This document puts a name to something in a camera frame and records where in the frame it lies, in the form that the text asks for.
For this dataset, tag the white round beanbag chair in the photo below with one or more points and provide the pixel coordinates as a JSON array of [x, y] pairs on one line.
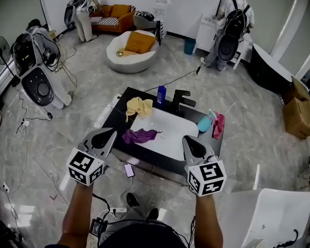
[[131, 62]]

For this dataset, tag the smartphone with pink screen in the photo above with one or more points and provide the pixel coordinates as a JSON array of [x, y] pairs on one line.
[[129, 170]]

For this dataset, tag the dark blue box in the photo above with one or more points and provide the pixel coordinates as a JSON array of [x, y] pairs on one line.
[[309, 80]]

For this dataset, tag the white sink basin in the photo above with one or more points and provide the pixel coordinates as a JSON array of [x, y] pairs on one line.
[[170, 128]]

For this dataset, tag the small white power strip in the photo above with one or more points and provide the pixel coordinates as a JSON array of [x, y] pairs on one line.
[[26, 123]]

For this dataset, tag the cardboard box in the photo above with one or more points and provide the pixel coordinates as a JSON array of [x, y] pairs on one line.
[[298, 89], [299, 120]]

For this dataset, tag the black power adapter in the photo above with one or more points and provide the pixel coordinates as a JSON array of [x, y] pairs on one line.
[[49, 115]]

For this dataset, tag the white vanity cabinet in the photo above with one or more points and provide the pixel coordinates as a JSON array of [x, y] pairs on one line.
[[205, 35]]

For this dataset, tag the black sink cabinet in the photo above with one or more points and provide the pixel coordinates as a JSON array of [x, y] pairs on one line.
[[120, 112]]

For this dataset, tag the orange square cushion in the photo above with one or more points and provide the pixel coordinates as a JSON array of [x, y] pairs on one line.
[[139, 42]]

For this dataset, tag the blue bottle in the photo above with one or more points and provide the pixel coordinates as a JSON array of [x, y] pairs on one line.
[[161, 95]]

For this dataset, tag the orange sofa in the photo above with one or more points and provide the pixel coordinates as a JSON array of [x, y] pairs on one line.
[[124, 23]]

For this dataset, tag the yellow cloth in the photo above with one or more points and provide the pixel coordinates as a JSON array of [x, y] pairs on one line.
[[130, 52]]

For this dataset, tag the teal waste bin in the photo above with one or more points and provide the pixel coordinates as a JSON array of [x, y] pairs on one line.
[[189, 46]]

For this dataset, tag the white water dispenser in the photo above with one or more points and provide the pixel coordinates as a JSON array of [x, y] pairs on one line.
[[162, 9]]

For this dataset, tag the orange sofa cushion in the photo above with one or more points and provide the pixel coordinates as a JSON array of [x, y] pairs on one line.
[[120, 10]]

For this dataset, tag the person's black shirt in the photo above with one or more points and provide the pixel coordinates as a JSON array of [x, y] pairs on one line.
[[142, 238]]

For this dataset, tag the purple towel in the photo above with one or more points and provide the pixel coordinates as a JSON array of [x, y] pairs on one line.
[[138, 136]]

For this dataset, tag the white basket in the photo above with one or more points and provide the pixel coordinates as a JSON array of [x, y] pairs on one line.
[[279, 210]]

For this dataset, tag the grey chair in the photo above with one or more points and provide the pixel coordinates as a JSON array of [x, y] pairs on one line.
[[140, 22]]

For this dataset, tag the black waist battery box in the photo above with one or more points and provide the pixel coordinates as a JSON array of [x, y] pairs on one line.
[[96, 226]]

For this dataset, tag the teal spray bottle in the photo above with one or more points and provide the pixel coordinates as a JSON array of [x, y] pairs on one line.
[[204, 123]]

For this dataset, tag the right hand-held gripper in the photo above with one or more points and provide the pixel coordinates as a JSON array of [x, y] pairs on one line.
[[209, 176]]

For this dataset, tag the pink towel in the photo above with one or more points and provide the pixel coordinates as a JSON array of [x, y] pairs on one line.
[[219, 125]]

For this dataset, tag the person's right forearm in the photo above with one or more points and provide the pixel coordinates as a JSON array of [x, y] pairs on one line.
[[208, 221]]

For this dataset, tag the yellow towel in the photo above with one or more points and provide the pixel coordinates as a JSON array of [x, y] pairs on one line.
[[138, 106]]

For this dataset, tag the person's grey trousers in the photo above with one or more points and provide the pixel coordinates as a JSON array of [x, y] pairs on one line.
[[134, 214]]

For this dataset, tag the black standing fan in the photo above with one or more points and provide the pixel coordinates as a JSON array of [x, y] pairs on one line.
[[0, 48]]

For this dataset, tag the person's black shoe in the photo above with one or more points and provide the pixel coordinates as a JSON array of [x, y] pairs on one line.
[[132, 200], [153, 214]]

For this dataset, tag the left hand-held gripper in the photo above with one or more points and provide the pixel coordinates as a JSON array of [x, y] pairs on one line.
[[83, 164]]

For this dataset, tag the person's left forearm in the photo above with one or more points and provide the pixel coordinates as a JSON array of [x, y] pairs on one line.
[[75, 216]]

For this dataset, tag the black bathtub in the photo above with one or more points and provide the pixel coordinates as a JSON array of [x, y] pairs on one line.
[[266, 68]]

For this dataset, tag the striped seat cushion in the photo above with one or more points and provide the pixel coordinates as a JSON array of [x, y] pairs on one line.
[[104, 21]]

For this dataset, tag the black faucet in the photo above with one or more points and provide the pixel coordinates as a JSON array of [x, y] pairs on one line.
[[180, 99]]

